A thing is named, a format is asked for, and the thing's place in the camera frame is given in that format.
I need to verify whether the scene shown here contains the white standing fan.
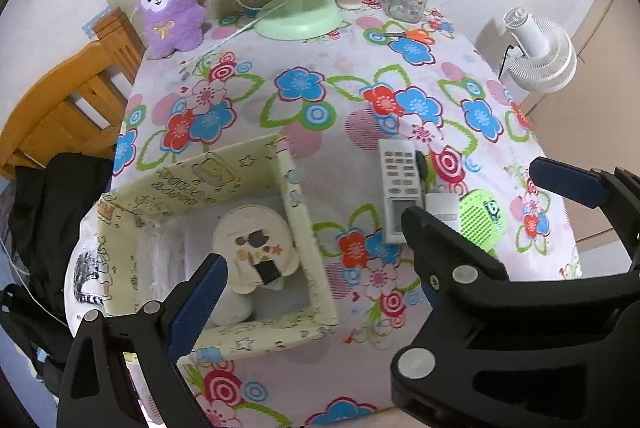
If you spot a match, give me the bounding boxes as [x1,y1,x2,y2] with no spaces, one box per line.
[474,7,578,94]

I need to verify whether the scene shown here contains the white fan cable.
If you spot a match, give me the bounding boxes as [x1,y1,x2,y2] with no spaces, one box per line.
[207,0,296,54]

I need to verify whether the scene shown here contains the printed cream storage box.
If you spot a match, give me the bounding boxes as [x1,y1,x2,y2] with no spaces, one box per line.
[97,133,340,364]

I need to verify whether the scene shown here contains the wooden chair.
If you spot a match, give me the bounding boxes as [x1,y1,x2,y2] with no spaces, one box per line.
[0,6,146,181]

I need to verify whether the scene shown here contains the white power adapter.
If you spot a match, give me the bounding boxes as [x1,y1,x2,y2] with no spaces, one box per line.
[424,192,460,221]

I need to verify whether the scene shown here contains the white remote control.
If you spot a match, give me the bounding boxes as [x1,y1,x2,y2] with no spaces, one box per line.
[377,138,426,245]

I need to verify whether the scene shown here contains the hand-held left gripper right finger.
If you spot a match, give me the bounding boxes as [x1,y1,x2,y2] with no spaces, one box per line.
[421,281,441,309]

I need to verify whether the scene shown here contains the purple plush toy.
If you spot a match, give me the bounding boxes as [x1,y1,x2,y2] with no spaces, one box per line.
[132,0,207,59]

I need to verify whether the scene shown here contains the white charging cable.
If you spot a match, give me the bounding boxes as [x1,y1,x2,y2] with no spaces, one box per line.
[0,228,31,289]

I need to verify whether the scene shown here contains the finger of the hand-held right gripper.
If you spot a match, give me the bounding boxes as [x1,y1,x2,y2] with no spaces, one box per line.
[390,205,640,428]
[529,157,640,259]

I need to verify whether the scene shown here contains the orange handled scissors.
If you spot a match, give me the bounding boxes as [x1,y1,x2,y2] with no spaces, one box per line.
[387,27,435,45]

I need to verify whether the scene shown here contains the black bag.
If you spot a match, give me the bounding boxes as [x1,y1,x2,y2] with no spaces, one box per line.
[0,283,76,399]

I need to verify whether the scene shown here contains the black fan power cable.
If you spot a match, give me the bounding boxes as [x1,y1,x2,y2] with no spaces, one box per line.
[497,41,518,79]

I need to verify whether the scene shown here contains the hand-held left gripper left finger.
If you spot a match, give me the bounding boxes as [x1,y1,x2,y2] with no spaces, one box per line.
[57,253,228,428]

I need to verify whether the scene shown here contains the white printed cloth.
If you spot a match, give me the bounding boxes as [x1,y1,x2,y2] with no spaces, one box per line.
[65,203,146,324]

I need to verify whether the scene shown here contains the black clothing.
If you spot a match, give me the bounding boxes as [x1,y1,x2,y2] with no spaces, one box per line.
[10,153,116,289]

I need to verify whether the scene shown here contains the beige wooden door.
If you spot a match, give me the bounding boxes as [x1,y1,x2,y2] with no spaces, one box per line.
[515,0,640,279]

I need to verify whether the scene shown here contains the floral tablecloth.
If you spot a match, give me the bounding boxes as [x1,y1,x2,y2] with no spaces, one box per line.
[107,3,583,428]

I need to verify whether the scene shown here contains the green round perforated case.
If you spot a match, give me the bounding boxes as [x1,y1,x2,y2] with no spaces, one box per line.
[457,189,507,254]

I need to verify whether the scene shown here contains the blue patterned paper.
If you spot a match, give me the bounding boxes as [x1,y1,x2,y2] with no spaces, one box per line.
[82,6,113,34]

